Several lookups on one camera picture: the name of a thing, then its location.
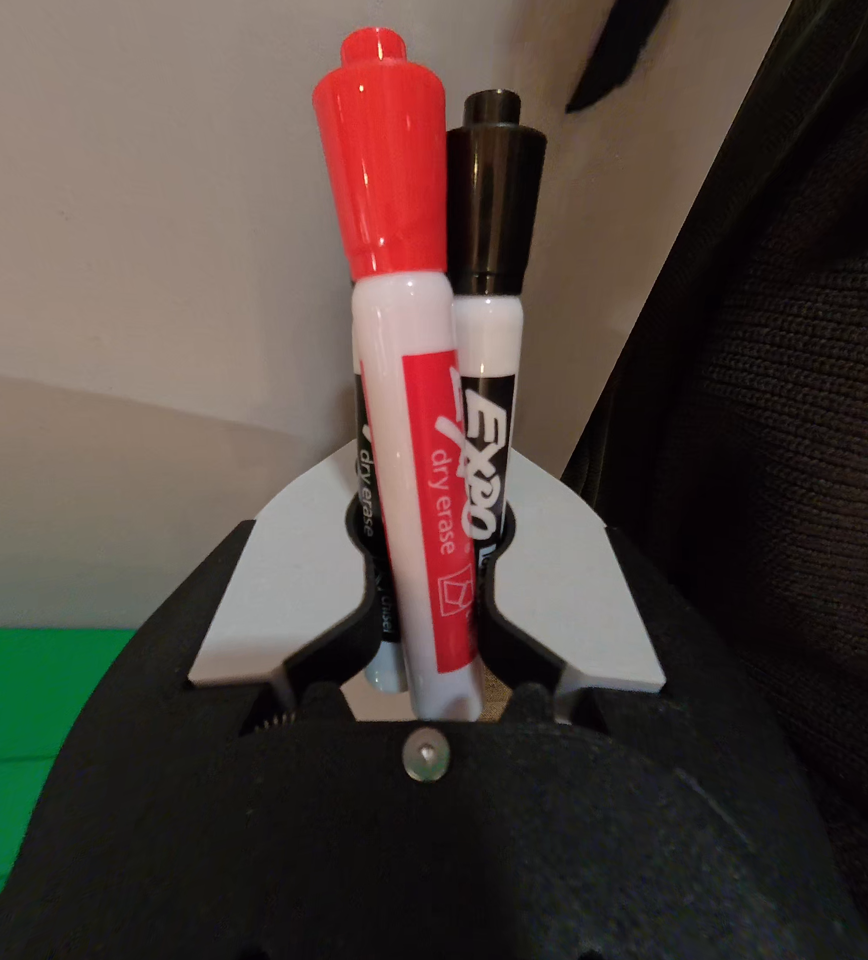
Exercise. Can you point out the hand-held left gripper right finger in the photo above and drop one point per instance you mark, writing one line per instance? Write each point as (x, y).
(576, 600)

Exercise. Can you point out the green plastic bin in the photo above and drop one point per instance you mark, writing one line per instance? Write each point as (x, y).
(14, 712)

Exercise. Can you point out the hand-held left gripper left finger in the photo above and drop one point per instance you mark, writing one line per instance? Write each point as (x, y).
(276, 585)

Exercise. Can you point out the black dry erase marker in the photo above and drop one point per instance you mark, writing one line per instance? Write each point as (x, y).
(374, 487)
(494, 225)

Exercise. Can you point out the red dry erase marker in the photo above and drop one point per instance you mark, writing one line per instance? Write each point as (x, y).
(396, 187)

